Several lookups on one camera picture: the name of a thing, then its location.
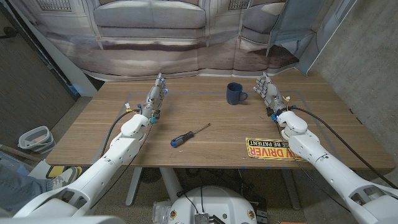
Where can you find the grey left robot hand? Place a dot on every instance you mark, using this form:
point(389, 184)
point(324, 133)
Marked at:
point(154, 98)

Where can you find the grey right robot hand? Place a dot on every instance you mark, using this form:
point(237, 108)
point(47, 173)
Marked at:
point(271, 93)

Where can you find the yellow new driver bumper sticker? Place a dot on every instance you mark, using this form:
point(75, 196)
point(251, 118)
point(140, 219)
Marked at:
point(264, 151)

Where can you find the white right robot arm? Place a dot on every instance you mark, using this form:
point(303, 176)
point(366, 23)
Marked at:
point(326, 168)

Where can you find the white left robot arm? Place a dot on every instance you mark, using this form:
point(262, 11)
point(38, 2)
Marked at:
point(118, 152)

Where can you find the dark blue mug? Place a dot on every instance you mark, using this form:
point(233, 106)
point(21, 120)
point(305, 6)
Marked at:
point(233, 93)

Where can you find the printed room backdrop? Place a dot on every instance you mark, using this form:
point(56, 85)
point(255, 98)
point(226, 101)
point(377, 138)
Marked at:
point(149, 46)

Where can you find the table leg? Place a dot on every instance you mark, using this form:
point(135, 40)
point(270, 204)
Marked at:
point(133, 186)
point(171, 183)
point(290, 189)

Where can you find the clear plastic bag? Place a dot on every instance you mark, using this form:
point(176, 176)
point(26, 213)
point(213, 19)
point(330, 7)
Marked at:
point(160, 211)

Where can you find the white grey sneaker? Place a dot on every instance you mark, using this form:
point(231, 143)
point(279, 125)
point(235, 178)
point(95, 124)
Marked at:
point(66, 177)

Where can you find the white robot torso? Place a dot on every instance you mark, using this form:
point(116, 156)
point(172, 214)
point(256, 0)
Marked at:
point(214, 202)

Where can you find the yellow black floor object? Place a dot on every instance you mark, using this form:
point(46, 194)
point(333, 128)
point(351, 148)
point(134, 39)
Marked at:
point(55, 171)

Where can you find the grey white collapsible bucket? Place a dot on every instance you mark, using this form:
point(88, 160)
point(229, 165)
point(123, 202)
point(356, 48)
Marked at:
point(37, 140)

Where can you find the human operator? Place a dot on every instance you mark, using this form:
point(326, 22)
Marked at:
point(18, 186)

